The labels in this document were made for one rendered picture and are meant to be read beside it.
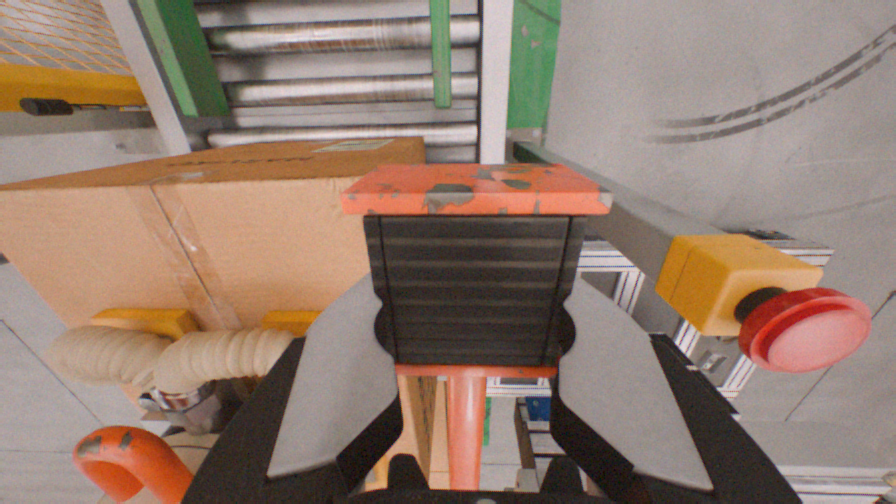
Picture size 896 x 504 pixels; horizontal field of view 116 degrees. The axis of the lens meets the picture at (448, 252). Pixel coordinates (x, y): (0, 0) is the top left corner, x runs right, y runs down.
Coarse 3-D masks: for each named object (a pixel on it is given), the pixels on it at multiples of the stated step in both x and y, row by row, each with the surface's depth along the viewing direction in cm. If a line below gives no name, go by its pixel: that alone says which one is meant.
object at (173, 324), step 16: (96, 320) 30; (112, 320) 30; (128, 320) 30; (144, 320) 30; (160, 320) 30; (176, 320) 30; (192, 320) 32; (160, 336) 31; (176, 336) 31; (144, 400) 31
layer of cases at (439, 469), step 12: (444, 384) 96; (444, 396) 99; (444, 408) 102; (444, 420) 105; (444, 432) 108; (432, 444) 112; (444, 444) 112; (432, 456) 116; (444, 456) 116; (432, 468) 121; (444, 468) 120; (432, 480) 125; (444, 480) 125
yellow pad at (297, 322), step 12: (276, 312) 30; (288, 312) 30; (300, 312) 30; (312, 312) 30; (264, 324) 29; (276, 324) 29; (288, 324) 29; (300, 324) 29; (384, 456) 42; (372, 468) 41; (384, 468) 42; (372, 480) 43; (384, 480) 44
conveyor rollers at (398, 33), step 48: (192, 0) 52; (240, 48) 54; (288, 48) 54; (336, 48) 54; (384, 48) 54; (240, 96) 57; (288, 96) 57; (336, 96) 57; (384, 96) 57; (432, 96) 57; (240, 144) 62; (432, 144) 61
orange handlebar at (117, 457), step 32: (448, 384) 15; (480, 384) 15; (448, 416) 17; (480, 416) 16; (96, 448) 20; (128, 448) 20; (160, 448) 21; (448, 448) 18; (480, 448) 18; (96, 480) 21; (128, 480) 23; (160, 480) 21
